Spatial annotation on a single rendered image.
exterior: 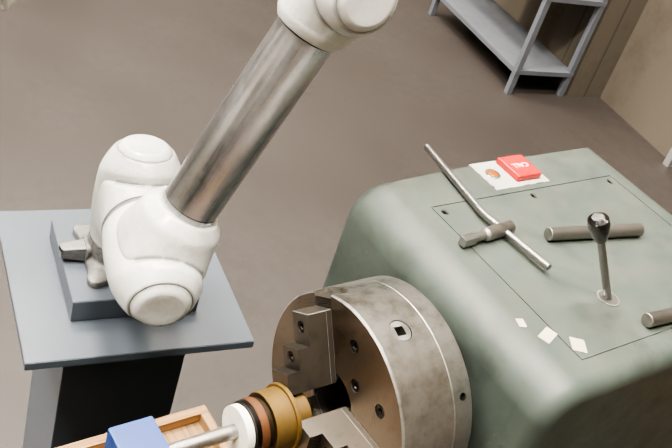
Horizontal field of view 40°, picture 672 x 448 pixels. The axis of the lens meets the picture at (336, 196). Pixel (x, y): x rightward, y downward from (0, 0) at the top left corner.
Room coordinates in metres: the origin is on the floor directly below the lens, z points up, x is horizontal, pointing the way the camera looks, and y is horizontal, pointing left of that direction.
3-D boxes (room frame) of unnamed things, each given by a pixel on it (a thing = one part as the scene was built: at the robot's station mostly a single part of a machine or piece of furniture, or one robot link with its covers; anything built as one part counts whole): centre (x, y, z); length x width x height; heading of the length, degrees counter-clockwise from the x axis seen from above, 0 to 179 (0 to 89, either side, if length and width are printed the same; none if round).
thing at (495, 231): (1.19, -0.24, 1.27); 0.12 x 0.02 x 0.02; 139
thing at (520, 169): (1.45, -0.29, 1.26); 0.06 x 0.06 x 0.02; 44
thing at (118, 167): (1.41, 0.36, 0.97); 0.18 x 0.16 x 0.22; 28
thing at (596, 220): (1.12, -0.36, 1.38); 0.04 x 0.03 x 0.05; 134
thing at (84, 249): (1.41, 0.38, 0.83); 0.22 x 0.18 x 0.06; 124
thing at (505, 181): (1.43, -0.28, 1.23); 0.13 x 0.08 x 0.06; 134
